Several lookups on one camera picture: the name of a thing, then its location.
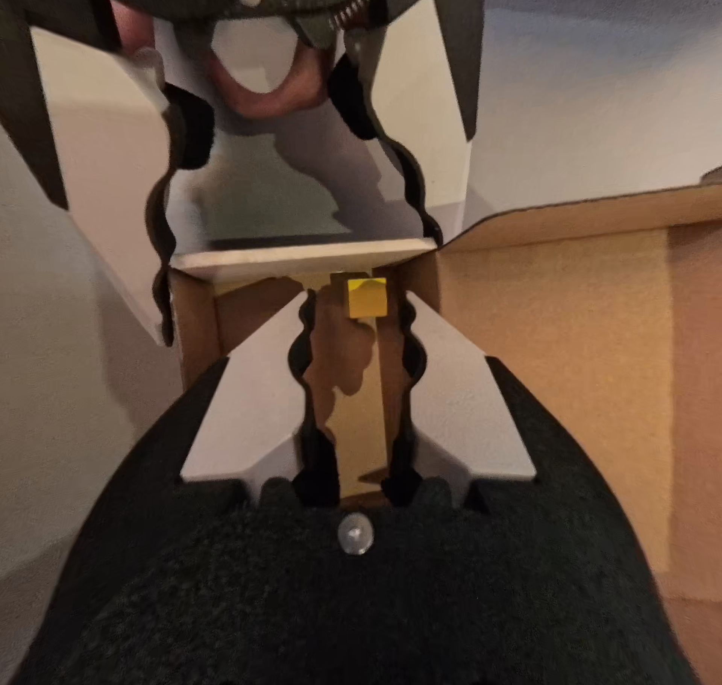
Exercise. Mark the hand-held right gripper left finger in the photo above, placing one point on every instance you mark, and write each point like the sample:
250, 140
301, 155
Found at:
248, 414

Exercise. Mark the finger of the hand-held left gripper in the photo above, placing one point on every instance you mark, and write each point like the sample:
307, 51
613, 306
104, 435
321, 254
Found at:
107, 149
428, 121

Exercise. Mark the small yellow wooden cube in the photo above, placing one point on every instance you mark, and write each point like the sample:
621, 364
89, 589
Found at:
366, 301

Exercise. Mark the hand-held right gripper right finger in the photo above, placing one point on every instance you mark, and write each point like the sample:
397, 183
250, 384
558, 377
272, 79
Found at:
468, 414

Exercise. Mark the grey desk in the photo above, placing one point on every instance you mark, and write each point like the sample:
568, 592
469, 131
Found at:
592, 104

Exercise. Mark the person's left hand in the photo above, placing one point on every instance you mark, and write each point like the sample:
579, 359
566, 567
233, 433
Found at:
259, 104

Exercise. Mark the white cardboard box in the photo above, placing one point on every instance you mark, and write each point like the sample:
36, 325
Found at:
564, 329

